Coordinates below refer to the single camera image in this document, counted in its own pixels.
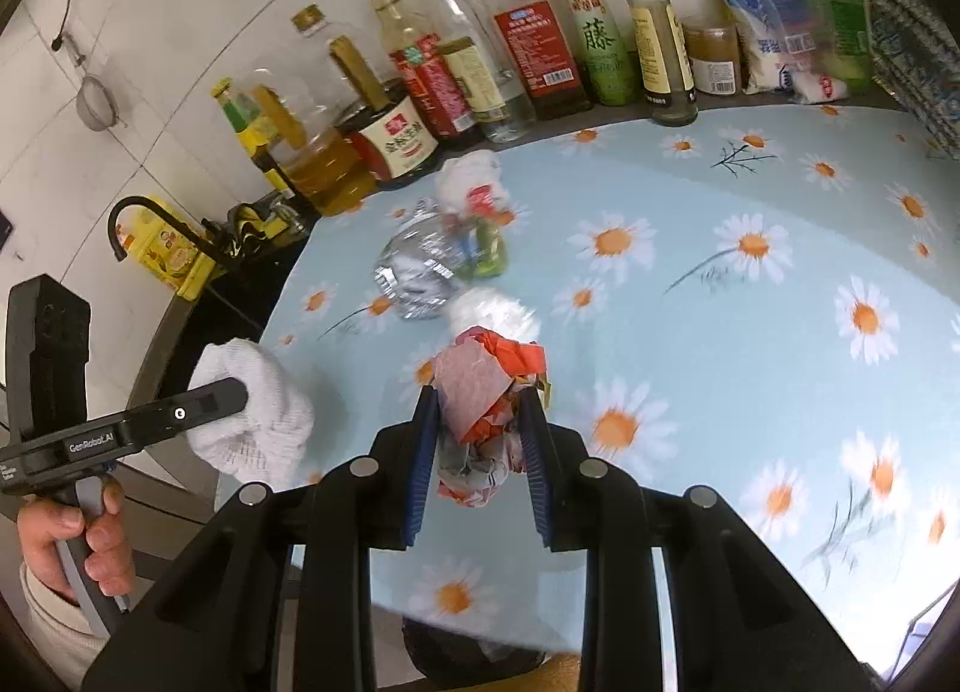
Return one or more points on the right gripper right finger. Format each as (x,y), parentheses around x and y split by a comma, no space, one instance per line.
(674,572)

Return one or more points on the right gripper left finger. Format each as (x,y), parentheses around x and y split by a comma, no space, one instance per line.
(280,581)

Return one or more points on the red white wrapper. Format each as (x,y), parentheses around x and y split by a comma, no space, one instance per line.
(479,379)

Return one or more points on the silver foil wrapper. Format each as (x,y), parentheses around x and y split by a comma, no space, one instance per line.
(423,265)

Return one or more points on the white tissue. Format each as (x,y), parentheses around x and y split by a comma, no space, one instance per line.
(471,185)

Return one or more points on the black lined trash bin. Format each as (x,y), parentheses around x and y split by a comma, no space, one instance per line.
(453,660)

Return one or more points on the black kitchen sink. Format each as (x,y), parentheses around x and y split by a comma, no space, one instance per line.
(232,305)

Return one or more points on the person's left hand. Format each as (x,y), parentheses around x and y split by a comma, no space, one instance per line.
(42,523)

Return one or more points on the black yellow cleaning cloth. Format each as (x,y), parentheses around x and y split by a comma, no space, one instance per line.
(251,229)

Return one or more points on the daisy print blue tablecloth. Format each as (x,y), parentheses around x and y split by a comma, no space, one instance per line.
(765,302)

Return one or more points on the metal hanging strainer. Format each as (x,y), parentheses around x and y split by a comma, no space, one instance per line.
(94,103)

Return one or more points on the small green yellow bottle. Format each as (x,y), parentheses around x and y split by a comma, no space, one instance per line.
(246,120)

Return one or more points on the large cooking oil jug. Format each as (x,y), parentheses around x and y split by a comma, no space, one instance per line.
(305,95)

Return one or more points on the soy sauce jug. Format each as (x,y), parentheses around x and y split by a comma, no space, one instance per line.
(383,125)

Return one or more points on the red label sauce bottle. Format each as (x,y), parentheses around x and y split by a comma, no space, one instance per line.
(413,48)

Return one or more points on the clear vinegar bottle yellow label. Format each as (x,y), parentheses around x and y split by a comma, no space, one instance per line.
(482,68)

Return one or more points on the tall yellow label bottle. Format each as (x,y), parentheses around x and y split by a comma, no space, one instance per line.
(667,76)

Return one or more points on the green label oil bottle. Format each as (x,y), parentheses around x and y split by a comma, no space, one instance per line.
(611,73)

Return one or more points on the small brown spice jar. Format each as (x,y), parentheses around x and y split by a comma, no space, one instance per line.
(714,53)

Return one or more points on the blue white seasoning bag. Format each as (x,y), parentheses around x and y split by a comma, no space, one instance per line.
(788,46)

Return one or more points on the blue patterned cloth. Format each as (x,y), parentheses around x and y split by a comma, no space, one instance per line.
(915,58)

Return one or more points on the red label clear bottle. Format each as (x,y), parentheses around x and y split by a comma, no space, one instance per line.
(535,37)

